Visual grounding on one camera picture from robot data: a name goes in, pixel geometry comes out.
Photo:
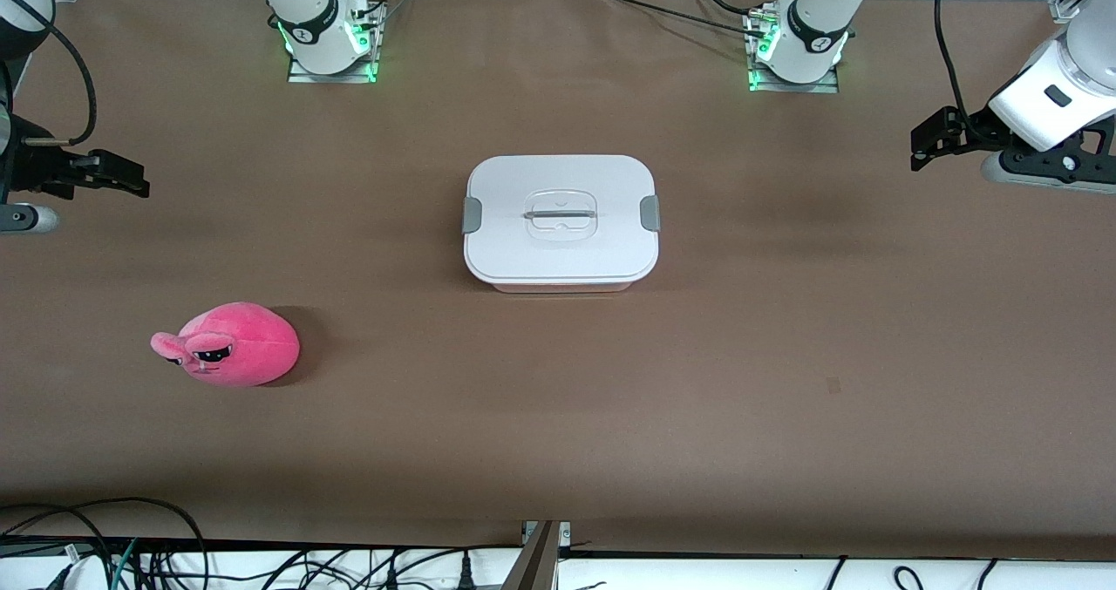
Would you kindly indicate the brown table cover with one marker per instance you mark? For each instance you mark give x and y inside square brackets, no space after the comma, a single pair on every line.
[558,442]

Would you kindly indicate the pink plush toy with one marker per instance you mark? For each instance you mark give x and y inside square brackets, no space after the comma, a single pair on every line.
[253,346]

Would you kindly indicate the aluminium frame profile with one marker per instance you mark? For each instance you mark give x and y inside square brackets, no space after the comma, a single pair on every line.
[536,564]

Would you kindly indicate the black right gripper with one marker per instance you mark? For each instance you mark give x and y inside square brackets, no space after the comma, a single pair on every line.
[26,170]

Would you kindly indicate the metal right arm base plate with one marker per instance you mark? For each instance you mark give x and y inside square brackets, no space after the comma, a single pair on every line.
[331,77]

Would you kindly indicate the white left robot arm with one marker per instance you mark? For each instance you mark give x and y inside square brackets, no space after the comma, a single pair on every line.
[1064,76]

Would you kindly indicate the pink plastic box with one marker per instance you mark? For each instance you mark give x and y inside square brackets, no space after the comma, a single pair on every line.
[558,288]

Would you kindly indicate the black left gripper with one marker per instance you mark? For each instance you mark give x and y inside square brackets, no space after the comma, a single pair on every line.
[976,128]

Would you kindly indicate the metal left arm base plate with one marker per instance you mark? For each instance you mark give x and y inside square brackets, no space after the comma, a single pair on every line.
[819,89]

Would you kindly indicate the white box lid grey clips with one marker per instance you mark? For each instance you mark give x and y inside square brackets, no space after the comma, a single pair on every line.
[558,254]

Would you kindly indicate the black power plug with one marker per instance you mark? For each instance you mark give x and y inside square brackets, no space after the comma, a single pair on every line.
[466,577]

